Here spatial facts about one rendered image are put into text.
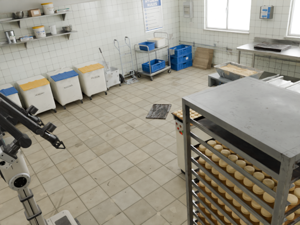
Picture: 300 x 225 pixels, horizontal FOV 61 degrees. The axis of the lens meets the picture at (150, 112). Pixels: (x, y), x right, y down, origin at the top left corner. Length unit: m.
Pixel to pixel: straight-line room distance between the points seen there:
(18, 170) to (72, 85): 3.90
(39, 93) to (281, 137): 5.19
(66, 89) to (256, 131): 5.21
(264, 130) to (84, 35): 5.89
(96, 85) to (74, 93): 0.56
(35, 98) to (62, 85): 0.61
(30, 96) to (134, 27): 3.31
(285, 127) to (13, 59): 5.70
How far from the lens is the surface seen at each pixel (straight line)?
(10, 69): 6.27
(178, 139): 3.31
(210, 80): 3.59
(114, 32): 7.03
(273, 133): 1.10
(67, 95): 6.02
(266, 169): 1.13
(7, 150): 2.04
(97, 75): 6.19
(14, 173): 2.32
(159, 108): 5.36
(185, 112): 1.39
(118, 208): 3.32
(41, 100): 5.86
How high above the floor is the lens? 2.38
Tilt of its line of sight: 27 degrees down
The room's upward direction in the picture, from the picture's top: 6 degrees counter-clockwise
